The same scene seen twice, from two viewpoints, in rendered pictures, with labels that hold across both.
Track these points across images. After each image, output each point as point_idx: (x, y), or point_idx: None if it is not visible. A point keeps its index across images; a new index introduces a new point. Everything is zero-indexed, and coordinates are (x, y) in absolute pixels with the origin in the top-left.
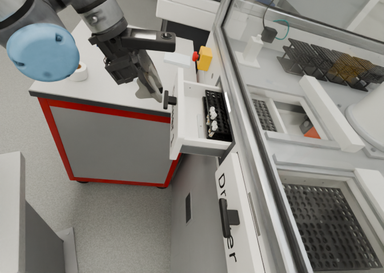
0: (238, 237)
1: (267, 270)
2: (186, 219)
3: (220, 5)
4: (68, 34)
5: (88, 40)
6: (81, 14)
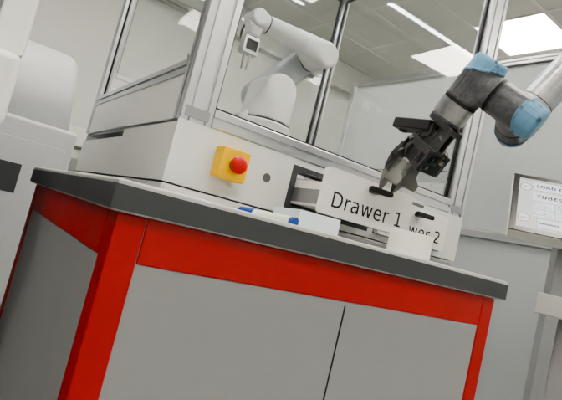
0: (423, 222)
1: (434, 211)
2: None
3: (196, 75)
4: None
5: (462, 135)
6: (472, 113)
